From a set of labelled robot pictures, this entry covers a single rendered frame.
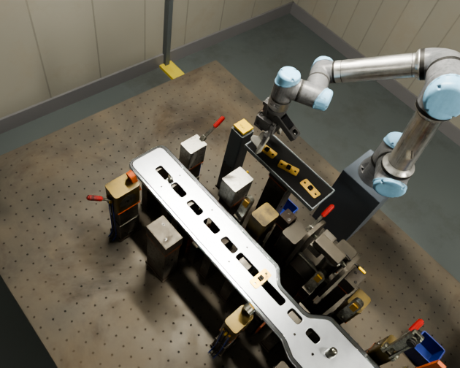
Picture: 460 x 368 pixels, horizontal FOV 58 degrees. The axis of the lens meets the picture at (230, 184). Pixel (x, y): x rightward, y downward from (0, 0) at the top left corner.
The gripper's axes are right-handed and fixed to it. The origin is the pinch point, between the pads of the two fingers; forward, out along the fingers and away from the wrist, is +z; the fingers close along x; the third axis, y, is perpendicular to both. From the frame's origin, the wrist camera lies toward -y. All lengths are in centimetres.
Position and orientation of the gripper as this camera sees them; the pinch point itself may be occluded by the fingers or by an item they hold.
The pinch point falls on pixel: (268, 144)
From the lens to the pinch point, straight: 162.8
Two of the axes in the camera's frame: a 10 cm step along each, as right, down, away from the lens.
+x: -6.2, 5.8, -5.2
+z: -1.7, 5.5, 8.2
